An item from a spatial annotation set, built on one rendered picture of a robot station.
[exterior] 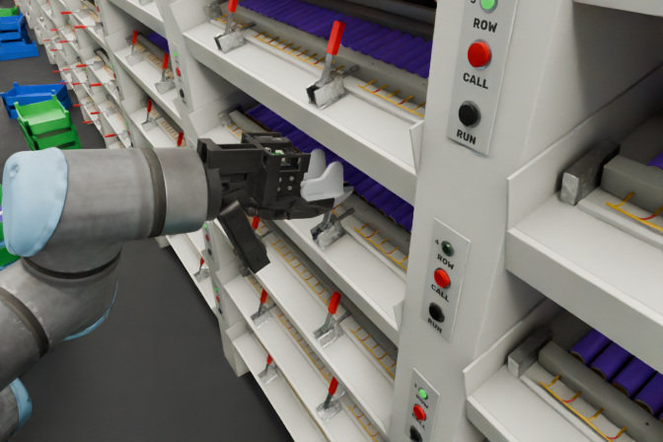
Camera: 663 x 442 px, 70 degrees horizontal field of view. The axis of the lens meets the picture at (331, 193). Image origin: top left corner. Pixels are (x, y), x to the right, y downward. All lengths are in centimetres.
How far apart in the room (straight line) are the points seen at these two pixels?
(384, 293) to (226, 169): 24
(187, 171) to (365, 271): 26
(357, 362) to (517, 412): 32
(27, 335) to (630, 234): 50
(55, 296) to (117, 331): 117
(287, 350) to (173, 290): 80
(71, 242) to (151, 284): 135
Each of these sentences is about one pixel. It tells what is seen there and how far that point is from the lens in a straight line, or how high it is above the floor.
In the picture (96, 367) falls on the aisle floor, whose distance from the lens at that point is 162.
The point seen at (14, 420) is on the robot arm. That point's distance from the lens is 121.
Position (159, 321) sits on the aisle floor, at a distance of 167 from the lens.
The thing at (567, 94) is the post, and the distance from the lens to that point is 36.
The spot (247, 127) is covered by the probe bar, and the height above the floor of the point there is 79.
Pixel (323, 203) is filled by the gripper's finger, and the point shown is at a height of 85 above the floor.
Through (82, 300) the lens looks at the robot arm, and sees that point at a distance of 54.
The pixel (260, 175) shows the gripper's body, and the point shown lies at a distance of 53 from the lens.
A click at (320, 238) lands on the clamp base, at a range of 64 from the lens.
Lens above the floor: 116
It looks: 32 degrees down
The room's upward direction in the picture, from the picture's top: straight up
